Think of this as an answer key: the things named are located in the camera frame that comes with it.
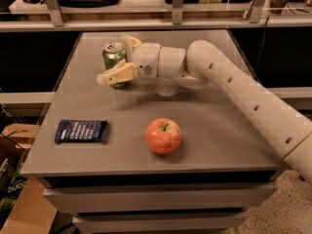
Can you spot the metal railing frame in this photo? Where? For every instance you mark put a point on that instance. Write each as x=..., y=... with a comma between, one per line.
x=152, y=14

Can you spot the green printed bag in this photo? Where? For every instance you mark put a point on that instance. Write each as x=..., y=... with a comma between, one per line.
x=11, y=185

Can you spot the green soda can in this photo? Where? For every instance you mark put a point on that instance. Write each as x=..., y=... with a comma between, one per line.
x=112, y=53

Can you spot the dark blue snack packet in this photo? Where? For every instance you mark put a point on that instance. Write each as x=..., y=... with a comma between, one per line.
x=80, y=131

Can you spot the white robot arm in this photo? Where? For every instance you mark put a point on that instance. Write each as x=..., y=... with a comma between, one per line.
x=288, y=131

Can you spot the grey drawer cabinet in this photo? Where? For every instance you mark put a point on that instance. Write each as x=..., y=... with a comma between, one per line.
x=187, y=208

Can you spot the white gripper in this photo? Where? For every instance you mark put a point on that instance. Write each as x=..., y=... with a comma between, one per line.
x=147, y=58

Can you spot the red apple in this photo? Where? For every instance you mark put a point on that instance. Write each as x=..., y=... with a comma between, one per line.
x=163, y=136

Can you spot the brown cardboard box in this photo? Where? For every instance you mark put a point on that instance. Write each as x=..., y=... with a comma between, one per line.
x=29, y=212

